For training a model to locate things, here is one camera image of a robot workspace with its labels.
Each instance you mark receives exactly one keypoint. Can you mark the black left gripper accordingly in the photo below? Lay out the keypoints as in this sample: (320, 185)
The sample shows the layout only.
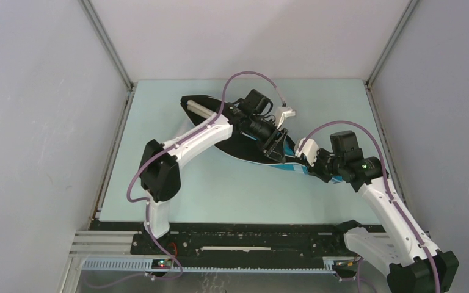
(274, 148)

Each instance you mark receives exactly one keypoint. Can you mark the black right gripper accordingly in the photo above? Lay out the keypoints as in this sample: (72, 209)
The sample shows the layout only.
(315, 168)

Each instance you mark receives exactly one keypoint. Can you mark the blue racket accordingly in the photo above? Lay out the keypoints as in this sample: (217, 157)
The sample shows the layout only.
(199, 110)

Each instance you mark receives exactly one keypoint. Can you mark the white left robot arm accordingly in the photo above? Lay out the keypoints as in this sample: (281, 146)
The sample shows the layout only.
(239, 129)

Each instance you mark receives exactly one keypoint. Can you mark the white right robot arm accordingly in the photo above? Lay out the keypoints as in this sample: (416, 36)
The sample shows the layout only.
(414, 263)

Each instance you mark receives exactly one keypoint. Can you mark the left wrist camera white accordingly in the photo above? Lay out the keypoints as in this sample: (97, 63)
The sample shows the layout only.
(282, 113)

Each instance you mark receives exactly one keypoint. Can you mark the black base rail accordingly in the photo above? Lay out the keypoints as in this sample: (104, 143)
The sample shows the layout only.
(248, 245)

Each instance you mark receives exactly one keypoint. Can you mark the aluminium frame post right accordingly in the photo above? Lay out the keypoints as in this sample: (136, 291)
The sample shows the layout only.
(391, 42)

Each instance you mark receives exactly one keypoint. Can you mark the aluminium frame post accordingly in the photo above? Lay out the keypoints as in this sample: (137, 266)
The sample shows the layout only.
(391, 42)
(97, 24)

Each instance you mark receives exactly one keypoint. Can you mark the grey cable duct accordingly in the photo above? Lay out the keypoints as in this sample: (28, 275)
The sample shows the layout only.
(146, 265)

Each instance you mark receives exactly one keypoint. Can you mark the aluminium frame post left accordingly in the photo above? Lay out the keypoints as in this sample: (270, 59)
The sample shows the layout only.
(97, 24)

